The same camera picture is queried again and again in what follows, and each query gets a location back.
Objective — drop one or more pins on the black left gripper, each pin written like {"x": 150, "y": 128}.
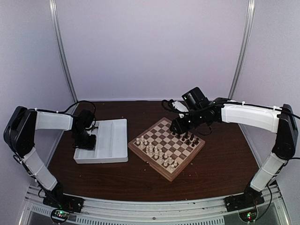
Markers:
{"x": 90, "y": 146}

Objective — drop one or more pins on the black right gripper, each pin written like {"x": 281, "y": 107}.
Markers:
{"x": 181, "y": 128}

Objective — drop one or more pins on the wooden chess board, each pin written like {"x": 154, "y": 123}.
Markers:
{"x": 160, "y": 132}

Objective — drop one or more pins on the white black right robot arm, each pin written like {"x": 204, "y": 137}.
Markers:
{"x": 271, "y": 131}

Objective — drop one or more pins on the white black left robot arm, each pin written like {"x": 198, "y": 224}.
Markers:
{"x": 23, "y": 135}

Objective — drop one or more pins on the white chess pieces group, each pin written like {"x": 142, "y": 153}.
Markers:
{"x": 162, "y": 155}

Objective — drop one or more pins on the left controller board with LEDs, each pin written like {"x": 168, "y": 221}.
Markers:
{"x": 59, "y": 215}

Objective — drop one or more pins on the controller board with leds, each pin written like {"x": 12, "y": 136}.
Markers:
{"x": 59, "y": 215}
{"x": 249, "y": 215}

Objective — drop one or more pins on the right controller board with LEDs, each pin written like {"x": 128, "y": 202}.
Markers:
{"x": 249, "y": 215}

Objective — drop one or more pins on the white plastic sorting tray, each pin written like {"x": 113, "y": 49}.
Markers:
{"x": 111, "y": 144}

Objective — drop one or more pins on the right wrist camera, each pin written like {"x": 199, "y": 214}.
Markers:
{"x": 179, "y": 108}

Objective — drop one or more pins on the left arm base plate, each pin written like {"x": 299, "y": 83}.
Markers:
{"x": 68, "y": 203}

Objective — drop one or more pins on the aluminium front frame rail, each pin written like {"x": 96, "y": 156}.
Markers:
{"x": 209, "y": 211}

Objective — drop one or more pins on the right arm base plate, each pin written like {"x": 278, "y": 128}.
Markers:
{"x": 243, "y": 201}

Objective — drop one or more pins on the aluminium right corner post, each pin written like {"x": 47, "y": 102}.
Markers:
{"x": 243, "y": 48}

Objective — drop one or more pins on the aluminium corner post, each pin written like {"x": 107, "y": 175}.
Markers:
{"x": 243, "y": 48}
{"x": 62, "y": 54}

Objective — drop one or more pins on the aluminium left corner post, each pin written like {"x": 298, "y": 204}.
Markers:
{"x": 62, "y": 54}

